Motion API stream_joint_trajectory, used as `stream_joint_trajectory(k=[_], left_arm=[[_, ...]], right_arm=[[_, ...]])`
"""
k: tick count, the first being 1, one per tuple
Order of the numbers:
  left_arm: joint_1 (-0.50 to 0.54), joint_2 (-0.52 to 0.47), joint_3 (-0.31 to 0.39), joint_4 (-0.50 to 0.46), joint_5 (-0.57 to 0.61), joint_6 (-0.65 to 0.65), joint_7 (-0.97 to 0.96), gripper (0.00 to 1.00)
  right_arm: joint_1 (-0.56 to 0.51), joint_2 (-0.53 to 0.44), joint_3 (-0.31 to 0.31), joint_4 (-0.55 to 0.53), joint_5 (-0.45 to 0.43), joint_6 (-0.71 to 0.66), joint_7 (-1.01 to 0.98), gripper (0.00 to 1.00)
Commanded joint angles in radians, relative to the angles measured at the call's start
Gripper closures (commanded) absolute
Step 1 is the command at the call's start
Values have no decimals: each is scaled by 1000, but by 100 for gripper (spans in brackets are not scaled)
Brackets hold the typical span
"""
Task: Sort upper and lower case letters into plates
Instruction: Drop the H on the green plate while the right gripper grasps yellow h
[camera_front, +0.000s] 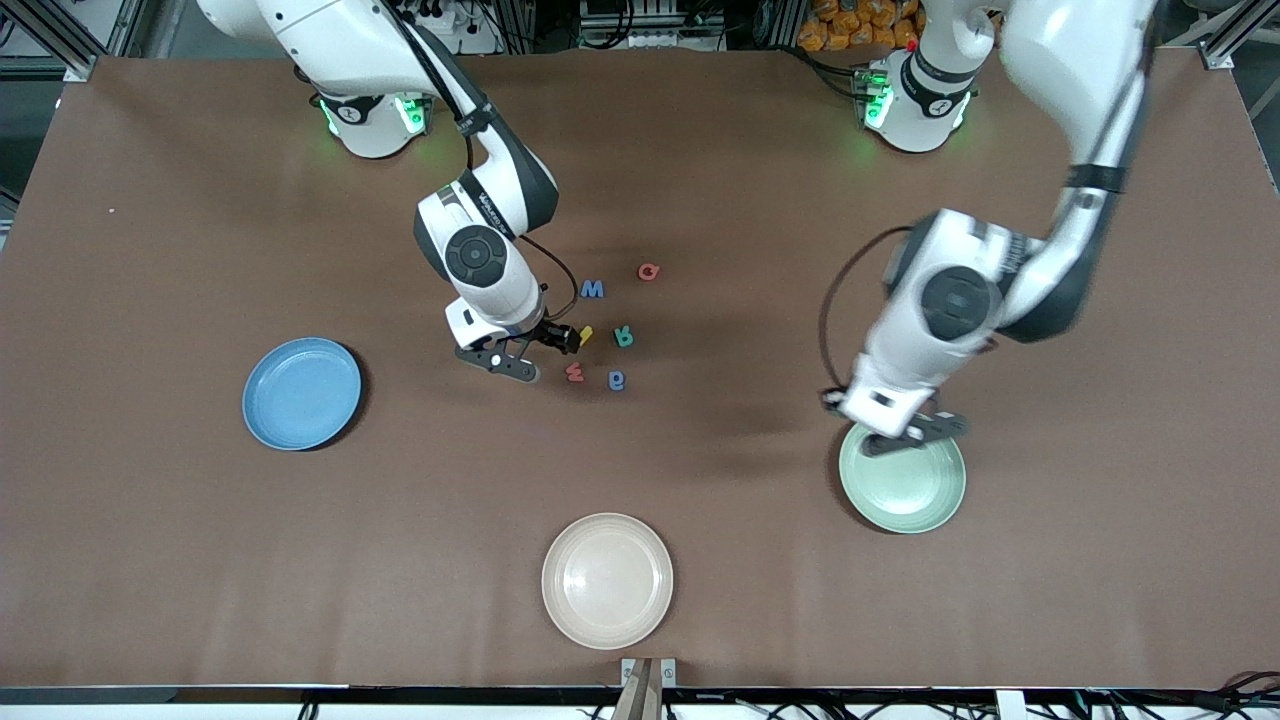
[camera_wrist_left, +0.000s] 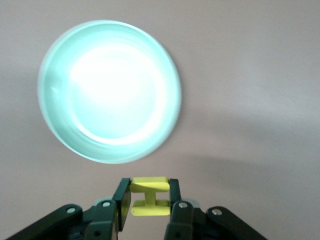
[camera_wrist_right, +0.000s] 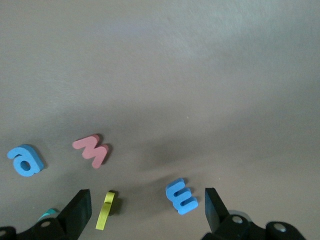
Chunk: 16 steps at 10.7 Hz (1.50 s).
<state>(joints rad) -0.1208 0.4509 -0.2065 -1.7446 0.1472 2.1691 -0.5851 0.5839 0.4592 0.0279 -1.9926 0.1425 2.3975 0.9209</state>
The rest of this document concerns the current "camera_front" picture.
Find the red foam letter w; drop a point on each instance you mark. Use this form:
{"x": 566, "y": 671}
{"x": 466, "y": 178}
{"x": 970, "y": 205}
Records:
{"x": 575, "y": 373}

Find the dark blue foam letter W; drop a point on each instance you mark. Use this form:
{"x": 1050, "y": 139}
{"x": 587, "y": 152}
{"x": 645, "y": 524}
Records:
{"x": 592, "y": 290}

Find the teal foam letter R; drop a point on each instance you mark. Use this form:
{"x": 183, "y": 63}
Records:
{"x": 622, "y": 336}

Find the blue foam letter g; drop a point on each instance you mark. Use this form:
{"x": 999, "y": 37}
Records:
{"x": 613, "y": 381}

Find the red foam letter Q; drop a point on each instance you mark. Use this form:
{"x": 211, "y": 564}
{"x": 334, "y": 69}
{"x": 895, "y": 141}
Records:
{"x": 644, "y": 271}

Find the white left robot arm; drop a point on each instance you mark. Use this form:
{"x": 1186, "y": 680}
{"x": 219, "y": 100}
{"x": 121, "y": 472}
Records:
{"x": 1070, "y": 70}

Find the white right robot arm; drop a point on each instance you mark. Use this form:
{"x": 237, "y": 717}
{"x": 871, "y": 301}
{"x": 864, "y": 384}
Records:
{"x": 500, "y": 285}

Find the green plate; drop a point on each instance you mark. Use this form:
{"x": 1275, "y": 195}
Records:
{"x": 910, "y": 490}

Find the blue plate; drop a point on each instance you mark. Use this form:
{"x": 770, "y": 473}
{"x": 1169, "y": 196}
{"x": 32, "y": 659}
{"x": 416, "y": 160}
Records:
{"x": 300, "y": 395}

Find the beige plate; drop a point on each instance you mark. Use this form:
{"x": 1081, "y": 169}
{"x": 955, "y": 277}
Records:
{"x": 607, "y": 580}

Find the white power strip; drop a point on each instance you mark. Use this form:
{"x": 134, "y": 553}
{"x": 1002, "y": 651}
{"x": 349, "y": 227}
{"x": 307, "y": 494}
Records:
{"x": 470, "y": 42}

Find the black electronics box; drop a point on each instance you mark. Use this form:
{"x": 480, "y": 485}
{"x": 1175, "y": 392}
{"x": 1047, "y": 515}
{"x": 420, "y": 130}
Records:
{"x": 650, "y": 25}

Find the brown table cover sheet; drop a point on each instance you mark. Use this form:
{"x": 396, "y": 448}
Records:
{"x": 200, "y": 550}

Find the pile of orange bags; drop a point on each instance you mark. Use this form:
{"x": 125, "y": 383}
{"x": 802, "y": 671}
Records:
{"x": 860, "y": 25}

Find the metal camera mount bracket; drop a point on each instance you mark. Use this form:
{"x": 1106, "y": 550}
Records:
{"x": 645, "y": 680}

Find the aluminium frame post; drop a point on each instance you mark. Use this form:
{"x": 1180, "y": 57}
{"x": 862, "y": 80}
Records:
{"x": 1215, "y": 58}
{"x": 80, "y": 70}

